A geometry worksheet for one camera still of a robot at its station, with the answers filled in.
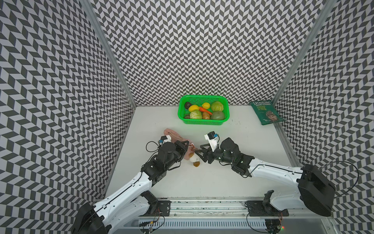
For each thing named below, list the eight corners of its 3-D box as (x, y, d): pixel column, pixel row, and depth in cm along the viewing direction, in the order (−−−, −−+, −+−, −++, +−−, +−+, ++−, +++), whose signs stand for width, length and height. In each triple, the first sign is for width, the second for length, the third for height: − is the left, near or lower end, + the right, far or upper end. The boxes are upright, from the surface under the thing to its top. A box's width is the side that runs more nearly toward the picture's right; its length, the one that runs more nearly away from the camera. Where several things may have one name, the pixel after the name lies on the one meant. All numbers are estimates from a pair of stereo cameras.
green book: (262, 125, 108) (264, 121, 104) (251, 105, 122) (253, 101, 118) (281, 123, 109) (284, 119, 106) (269, 103, 123) (271, 99, 119)
